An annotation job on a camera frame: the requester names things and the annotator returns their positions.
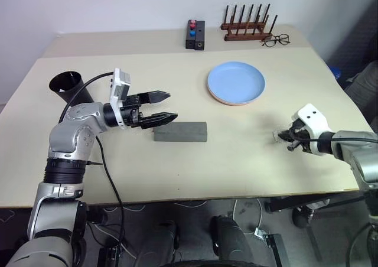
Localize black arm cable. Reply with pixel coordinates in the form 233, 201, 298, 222
291, 131, 378, 145
58, 71, 125, 252

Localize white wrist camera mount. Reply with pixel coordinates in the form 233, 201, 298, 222
109, 67, 132, 131
291, 103, 334, 155

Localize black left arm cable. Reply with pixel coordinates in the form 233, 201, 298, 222
58, 71, 125, 252

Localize black metal table foot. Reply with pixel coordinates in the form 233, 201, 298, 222
264, 194, 367, 213

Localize brown wooden peg rack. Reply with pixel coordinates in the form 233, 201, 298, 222
220, 3, 278, 42

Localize black framed clear eyeglasses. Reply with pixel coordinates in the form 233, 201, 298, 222
260, 34, 291, 48

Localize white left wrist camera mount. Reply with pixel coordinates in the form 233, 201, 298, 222
109, 67, 132, 131

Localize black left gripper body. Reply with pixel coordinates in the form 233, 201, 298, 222
121, 93, 144, 128

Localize grey trousered person leg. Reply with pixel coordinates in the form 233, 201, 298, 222
344, 63, 378, 126

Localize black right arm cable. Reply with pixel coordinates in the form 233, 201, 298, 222
291, 131, 378, 145

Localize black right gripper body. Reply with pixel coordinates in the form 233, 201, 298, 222
291, 121, 312, 152

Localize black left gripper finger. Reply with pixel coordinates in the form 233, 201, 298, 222
138, 90, 171, 105
142, 112, 178, 129

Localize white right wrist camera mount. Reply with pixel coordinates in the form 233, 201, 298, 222
291, 103, 334, 155

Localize blue plastic plate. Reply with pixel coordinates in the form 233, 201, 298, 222
207, 61, 266, 105

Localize black plastic cup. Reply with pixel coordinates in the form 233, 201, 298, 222
48, 71, 96, 106

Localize white floor cable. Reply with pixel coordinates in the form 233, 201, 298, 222
233, 198, 263, 235

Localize dark grey rounded shell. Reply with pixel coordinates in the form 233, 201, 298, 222
208, 215, 252, 267

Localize black metal bar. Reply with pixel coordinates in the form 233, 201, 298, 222
265, 233, 292, 267

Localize black box with coloured buttons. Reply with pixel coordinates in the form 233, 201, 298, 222
185, 19, 198, 50

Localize grey glasses case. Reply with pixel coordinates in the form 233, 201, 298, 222
152, 121, 208, 143

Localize black box with round socket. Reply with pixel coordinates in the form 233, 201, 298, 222
193, 21, 206, 51

